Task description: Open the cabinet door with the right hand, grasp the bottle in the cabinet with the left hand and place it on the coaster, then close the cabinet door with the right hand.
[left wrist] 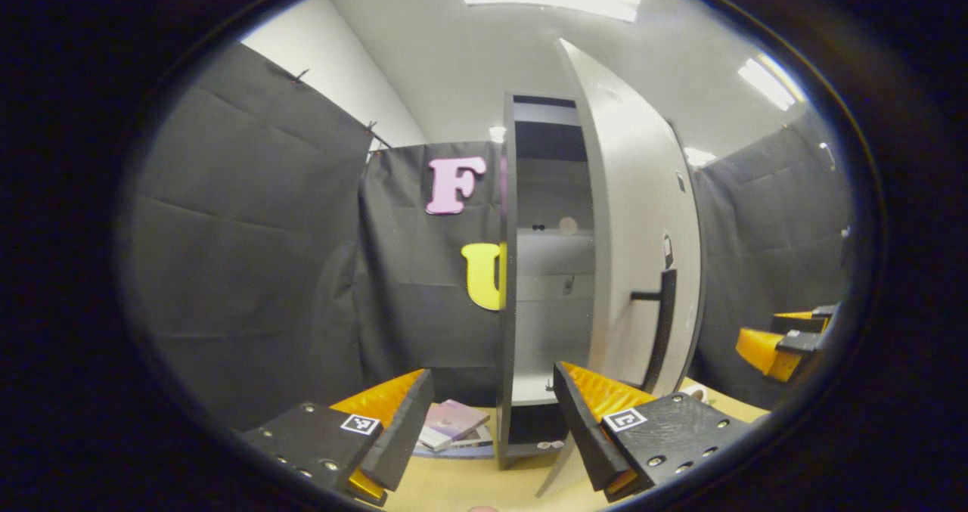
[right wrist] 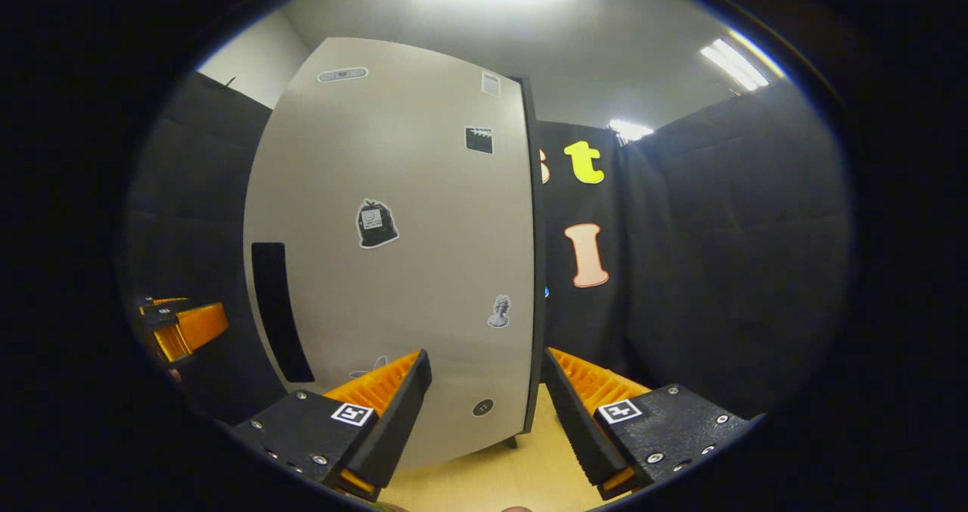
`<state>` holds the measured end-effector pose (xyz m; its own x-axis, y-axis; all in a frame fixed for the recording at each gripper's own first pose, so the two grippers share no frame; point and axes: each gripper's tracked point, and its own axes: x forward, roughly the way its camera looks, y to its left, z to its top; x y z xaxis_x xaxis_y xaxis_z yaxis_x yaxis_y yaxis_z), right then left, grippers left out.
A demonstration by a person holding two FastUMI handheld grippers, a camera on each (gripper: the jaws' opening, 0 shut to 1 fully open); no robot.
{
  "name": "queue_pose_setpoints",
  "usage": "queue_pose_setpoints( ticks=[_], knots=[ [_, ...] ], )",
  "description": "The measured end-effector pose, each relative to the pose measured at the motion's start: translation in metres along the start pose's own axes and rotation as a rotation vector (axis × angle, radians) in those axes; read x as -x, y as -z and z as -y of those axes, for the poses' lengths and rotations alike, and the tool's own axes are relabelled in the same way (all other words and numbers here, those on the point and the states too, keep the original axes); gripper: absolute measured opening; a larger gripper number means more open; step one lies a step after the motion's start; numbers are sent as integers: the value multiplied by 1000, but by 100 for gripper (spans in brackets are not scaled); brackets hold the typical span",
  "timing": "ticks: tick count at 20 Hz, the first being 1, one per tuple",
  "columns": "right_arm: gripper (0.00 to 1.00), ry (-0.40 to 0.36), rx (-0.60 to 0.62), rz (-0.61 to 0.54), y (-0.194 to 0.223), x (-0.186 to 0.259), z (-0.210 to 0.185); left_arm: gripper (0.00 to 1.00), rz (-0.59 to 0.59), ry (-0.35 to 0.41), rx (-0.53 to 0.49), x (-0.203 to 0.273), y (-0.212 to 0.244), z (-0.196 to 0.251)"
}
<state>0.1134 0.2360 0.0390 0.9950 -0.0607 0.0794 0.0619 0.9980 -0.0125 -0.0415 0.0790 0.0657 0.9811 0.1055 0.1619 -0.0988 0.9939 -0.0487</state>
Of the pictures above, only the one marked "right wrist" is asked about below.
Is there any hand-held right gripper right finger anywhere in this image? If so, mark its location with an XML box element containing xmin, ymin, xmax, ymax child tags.
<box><xmin>543</xmin><ymin>346</ymin><xmax>757</xmax><ymax>500</ymax></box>

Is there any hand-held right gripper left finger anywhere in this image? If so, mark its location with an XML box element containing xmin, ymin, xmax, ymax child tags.
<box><xmin>231</xmin><ymin>349</ymin><xmax>433</xmax><ymax>501</ymax></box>

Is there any light grey cabinet door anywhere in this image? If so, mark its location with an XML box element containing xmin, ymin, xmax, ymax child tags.
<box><xmin>244</xmin><ymin>37</ymin><xmax>536</xmax><ymax>471</ymax></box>

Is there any black backdrop cloth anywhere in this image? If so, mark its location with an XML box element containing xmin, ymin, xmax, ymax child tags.
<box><xmin>125</xmin><ymin>70</ymin><xmax>852</xmax><ymax>430</ymax></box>

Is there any small ceiling light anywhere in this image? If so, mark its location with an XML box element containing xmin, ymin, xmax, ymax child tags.
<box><xmin>609</xmin><ymin>119</ymin><xmax>655</xmax><ymax>142</ymax></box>

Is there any long ceiling light strip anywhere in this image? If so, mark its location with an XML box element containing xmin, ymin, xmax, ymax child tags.
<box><xmin>700</xmin><ymin>37</ymin><xmax>771</xmax><ymax>93</ymax></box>

